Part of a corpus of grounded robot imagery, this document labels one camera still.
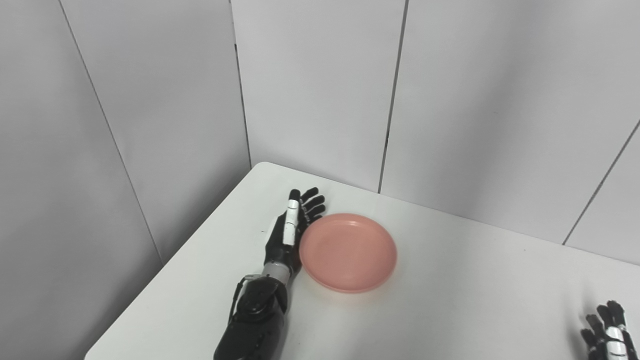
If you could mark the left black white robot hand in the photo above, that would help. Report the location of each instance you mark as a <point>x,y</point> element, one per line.
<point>278,245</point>

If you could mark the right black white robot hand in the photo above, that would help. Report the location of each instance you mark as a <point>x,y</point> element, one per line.
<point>610,340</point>

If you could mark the pink round plate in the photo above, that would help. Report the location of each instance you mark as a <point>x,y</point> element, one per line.
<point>348,252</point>

